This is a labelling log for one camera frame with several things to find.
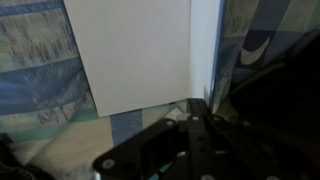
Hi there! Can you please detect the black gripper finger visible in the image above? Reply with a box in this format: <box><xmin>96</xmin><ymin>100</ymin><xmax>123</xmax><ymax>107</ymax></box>
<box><xmin>187</xmin><ymin>98</ymin><xmax>212</xmax><ymax>120</ymax></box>

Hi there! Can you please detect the blue hardcover textbook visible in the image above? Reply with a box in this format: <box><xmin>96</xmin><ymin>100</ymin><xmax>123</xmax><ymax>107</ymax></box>
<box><xmin>63</xmin><ymin>0</ymin><xmax>226</xmax><ymax>117</ymax></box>

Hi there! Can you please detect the blue plaid bed blanket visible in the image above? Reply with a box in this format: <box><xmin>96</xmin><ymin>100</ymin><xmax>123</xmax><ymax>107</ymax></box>
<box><xmin>0</xmin><ymin>0</ymin><xmax>320</xmax><ymax>180</ymax></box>

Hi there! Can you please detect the dark clothing pile right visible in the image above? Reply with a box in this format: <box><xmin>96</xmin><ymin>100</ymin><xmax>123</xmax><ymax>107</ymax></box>
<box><xmin>230</xmin><ymin>35</ymin><xmax>320</xmax><ymax>136</ymax></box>

